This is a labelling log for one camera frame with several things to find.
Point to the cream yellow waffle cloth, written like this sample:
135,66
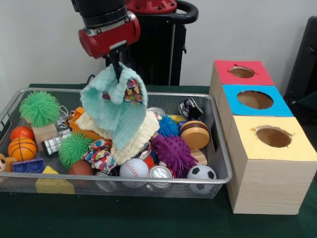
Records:
136,144

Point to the small green spiky ball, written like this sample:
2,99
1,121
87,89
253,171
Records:
74,148

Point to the dark green table cloth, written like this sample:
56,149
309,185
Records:
148,218

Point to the wooden box with three holes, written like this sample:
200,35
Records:
267,183

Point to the small soccer ball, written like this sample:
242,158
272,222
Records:
201,172

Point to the black upright panel stand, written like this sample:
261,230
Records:
304,64

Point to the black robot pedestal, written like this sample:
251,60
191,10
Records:
158,54

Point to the orange mini basketball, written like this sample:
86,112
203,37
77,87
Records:
22,148

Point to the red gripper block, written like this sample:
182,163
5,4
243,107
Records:
104,42

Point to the multicoloured patterned fabric ball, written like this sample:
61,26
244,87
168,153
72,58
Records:
99,156

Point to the green spiky rubber ball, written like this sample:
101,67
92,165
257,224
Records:
39,108

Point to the small baseball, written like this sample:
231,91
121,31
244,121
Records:
133,167

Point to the shallow clear mesh bin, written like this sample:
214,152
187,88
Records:
29,186

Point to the silver red drink can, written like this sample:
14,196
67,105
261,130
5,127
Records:
161,172

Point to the mint green waffle cloth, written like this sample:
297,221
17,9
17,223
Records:
114,114

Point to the brown wooden yo-yo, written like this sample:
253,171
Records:
194,138

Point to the purple spiky ball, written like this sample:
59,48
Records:
173,151

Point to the small dark patterned pouch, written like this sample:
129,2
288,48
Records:
132,91

